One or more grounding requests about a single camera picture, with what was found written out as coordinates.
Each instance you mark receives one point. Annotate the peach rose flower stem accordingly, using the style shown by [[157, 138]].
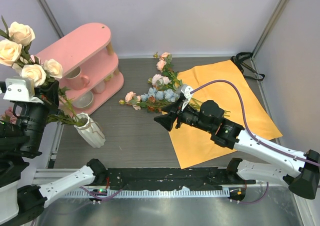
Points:
[[15, 54]]

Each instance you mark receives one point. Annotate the pink faceted cup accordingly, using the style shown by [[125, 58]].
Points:
[[99, 88]]

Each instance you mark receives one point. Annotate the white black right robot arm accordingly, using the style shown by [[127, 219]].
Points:
[[296, 170]]

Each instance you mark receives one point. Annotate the white ribbed ceramic vase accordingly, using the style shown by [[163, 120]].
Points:
[[90, 130]]

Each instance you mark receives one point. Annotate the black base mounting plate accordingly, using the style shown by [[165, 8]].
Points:
[[170, 179]]

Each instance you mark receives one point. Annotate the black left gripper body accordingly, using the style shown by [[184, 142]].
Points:
[[35, 117]]

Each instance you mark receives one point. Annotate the orange yellow wrapping paper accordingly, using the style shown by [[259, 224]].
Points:
[[233, 94]]

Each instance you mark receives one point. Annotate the large peach peony stem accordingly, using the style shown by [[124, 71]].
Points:
[[167, 78]]

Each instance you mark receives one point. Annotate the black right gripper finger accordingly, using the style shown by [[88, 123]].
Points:
[[166, 120], [177, 105]]

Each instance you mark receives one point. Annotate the pink three-tier shelf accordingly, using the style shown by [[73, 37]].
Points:
[[89, 48]]

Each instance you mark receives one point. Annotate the small pink bud stem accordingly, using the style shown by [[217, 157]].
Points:
[[138, 102]]

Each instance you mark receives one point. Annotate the rust brown rose stem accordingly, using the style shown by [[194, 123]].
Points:
[[156, 106]]

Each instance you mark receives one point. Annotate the beige bowl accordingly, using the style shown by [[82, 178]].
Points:
[[85, 102]]

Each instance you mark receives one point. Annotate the green mug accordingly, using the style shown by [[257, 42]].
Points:
[[108, 78]]

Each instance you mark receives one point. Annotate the blue flower stem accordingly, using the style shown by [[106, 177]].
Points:
[[160, 95]]

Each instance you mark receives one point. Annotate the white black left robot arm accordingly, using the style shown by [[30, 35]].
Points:
[[20, 205]]

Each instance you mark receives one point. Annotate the mauve rose flower stem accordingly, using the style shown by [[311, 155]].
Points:
[[9, 116]]

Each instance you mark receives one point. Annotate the white slotted cable duct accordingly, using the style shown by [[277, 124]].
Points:
[[183, 193]]

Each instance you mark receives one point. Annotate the pink mug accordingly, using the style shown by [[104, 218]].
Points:
[[77, 80]]

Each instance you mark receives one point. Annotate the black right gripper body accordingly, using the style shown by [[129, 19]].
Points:
[[191, 116]]

